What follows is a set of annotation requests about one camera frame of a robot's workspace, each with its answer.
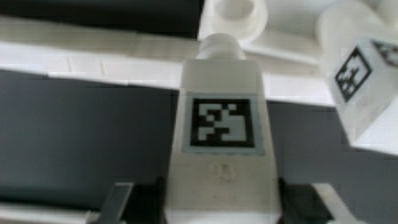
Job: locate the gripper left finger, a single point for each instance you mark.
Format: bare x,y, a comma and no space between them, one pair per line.
114,204

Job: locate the white U-shaped obstacle wall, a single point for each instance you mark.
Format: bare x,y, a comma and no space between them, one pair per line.
136,59

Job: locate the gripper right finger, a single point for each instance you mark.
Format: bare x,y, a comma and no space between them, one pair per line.
336,206

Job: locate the white chair leg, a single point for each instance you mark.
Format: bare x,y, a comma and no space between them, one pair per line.
360,66
223,190

